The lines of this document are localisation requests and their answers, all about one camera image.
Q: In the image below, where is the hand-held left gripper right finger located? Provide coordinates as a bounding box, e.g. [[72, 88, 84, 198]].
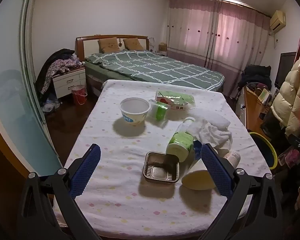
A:
[[200, 144, 283, 240]]

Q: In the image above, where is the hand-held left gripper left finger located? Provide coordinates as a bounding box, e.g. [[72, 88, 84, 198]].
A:
[[16, 144, 102, 240]]

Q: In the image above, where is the white paper cup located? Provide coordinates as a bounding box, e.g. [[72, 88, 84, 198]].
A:
[[181, 156, 217, 190]]

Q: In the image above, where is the white tissue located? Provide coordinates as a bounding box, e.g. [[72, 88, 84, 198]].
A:
[[187, 119, 233, 155], [196, 112, 231, 130]]

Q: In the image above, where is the yellow rimmed waste bin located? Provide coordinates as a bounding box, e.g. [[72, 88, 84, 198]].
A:
[[249, 132, 278, 170]]

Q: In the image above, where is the large green-labelled bottle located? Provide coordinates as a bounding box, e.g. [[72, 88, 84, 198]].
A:
[[166, 117, 197, 162]]

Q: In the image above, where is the brown plastic tray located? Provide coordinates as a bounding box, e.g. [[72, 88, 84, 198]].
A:
[[142, 151, 180, 183]]

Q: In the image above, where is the white plastic bowl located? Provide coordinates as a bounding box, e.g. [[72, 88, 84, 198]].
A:
[[119, 97, 151, 126]]

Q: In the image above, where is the red and white carton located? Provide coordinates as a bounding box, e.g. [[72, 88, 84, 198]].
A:
[[155, 92, 190, 111]]

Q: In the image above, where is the small clear green-labelled bottle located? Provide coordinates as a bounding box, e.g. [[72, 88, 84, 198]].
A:
[[149, 99, 169, 120]]

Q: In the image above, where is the green clear plastic pouch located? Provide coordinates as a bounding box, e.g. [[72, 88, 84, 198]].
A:
[[156, 90, 195, 108]]

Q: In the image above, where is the floral white tablecloth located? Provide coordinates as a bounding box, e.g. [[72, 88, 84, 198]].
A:
[[52, 79, 272, 233]]

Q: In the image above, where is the cream puffer jacket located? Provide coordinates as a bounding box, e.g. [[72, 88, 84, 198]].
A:
[[270, 37, 300, 137]]

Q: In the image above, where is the green book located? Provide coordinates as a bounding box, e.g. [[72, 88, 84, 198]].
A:
[[257, 88, 270, 105]]

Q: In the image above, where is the wooden desk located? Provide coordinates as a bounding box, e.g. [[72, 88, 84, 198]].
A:
[[240, 82, 273, 140]]

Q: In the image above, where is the red bucket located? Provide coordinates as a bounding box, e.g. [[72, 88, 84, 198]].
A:
[[71, 85, 87, 105]]

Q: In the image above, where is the crumpled plastic bag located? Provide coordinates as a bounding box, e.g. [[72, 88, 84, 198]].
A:
[[41, 94, 62, 113]]

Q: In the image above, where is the black television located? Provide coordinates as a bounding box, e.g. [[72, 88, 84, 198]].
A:
[[276, 52, 297, 89]]

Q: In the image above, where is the dark clothes heap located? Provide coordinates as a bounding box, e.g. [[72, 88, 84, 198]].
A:
[[237, 64, 273, 90]]

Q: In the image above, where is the white nightstand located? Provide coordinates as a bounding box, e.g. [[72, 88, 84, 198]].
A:
[[52, 66, 87, 99]]

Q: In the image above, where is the frosted glass sliding door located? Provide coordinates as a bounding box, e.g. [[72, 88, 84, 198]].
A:
[[0, 0, 63, 178]]

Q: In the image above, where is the pile of clothes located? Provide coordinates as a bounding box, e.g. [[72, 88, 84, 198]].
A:
[[36, 48, 84, 95]]

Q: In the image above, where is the green plaid duvet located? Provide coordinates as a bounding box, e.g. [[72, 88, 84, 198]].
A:
[[85, 50, 225, 92]]

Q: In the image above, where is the cream air conditioner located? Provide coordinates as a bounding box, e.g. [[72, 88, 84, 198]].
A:
[[269, 10, 287, 32]]

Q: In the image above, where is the wooden bed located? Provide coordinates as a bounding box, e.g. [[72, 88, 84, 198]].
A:
[[75, 34, 225, 98]]

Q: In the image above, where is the brown pillow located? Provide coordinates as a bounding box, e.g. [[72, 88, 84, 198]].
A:
[[123, 38, 143, 51], [98, 37, 120, 53]]

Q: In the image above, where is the pink sheer curtain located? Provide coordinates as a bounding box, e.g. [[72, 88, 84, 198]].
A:
[[166, 0, 272, 98]]

